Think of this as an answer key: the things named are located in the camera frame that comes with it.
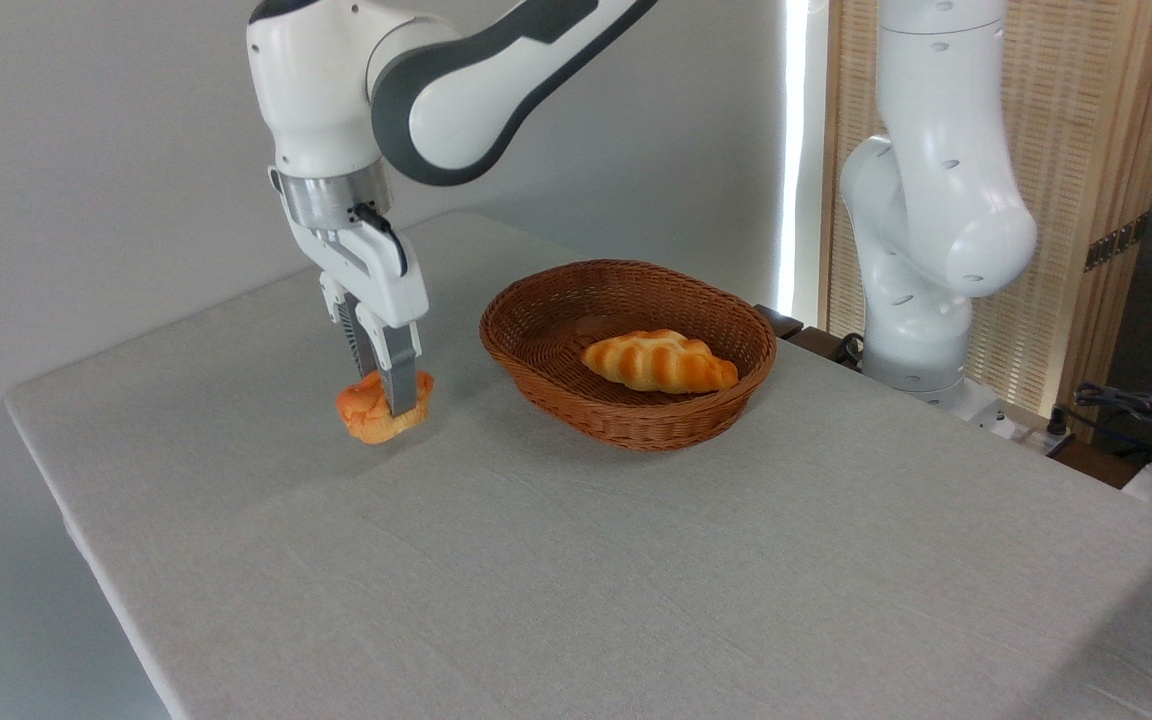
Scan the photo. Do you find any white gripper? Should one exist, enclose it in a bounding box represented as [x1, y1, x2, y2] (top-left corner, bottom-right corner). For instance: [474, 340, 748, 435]
[286, 215, 429, 417]

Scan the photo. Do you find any orange muffin bread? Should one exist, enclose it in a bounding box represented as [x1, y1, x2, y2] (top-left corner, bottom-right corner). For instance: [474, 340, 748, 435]
[335, 370, 435, 446]

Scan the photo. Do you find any brown wicker basket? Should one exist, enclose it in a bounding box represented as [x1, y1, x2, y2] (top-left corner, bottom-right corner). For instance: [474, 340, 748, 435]
[479, 259, 778, 453]

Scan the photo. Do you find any long twisted bread roll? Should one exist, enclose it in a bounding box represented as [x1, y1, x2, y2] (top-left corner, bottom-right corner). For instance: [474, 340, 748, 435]
[581, 329, 740, 394]

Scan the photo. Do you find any grey tablecloth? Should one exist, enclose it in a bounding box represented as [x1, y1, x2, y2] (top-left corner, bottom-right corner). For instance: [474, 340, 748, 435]
[4, 210, 1152, 720]

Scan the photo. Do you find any white power strip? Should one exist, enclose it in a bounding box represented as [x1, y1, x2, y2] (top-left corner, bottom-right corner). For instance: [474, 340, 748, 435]
[1011, 405, 1079, 458]

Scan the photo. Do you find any black metal screen hinge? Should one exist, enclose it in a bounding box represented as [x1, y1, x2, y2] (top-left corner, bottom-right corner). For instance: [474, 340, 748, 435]
[1084, 212, 1150, 273]

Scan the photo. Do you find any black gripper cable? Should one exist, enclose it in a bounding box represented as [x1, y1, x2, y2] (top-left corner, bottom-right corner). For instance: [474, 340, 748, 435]
[349, 203, 409, 278]

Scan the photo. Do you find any black cable bundle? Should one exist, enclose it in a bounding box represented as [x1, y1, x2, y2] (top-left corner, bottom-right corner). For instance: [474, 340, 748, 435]
[1074, 382, 1152, 471]

